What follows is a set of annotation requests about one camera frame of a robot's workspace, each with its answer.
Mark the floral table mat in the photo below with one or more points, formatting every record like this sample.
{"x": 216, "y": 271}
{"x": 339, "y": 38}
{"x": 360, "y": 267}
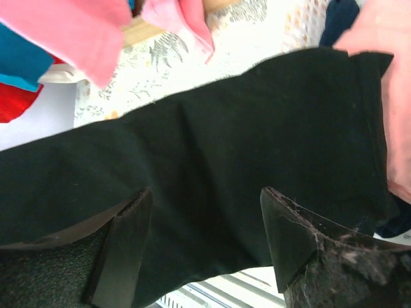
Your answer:
{"x": 244, "y": 34}

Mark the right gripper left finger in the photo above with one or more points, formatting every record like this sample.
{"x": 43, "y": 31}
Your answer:
{"x": 94, "y": 263}

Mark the salmon pink folded shirt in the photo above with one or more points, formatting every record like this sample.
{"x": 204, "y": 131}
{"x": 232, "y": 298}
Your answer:
{"x": 384, "y": 26}

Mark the red t shirt on hanger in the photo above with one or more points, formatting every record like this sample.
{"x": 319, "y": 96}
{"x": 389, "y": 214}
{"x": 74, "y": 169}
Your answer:
{"x": 16, "y": 102}

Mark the black t shirt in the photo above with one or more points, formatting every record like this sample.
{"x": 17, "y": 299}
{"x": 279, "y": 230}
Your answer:
{"x": 308, "y": 124}

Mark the aluminium rail frame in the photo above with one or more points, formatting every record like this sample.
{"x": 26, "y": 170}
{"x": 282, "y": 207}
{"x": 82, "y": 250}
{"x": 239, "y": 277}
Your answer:
{"x": 255, "y": 287}

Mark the navy blue folded shirt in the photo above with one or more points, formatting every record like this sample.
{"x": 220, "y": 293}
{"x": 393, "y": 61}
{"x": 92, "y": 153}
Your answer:
{"x": 340, "y": 16}

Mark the pink t shirt on hanger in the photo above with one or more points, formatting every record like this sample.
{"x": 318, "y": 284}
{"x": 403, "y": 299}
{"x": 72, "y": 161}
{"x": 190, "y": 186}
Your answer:
{"x": 183, "y": 18}

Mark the blue t shirt on hanger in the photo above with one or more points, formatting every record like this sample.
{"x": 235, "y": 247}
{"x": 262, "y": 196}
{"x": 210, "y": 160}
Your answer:
{"x": 84, "y": 34}

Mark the white laundry basket front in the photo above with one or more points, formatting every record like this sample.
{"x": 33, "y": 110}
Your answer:
{"x": 304, "y": 24}

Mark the white t shirt on hanger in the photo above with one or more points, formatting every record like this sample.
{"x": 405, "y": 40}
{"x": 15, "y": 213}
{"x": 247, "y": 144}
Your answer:
{"x": 61, "y": 73}

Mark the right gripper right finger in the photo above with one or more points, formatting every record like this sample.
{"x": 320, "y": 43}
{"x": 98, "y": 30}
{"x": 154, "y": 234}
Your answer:
{"x": 319, "y": 263}

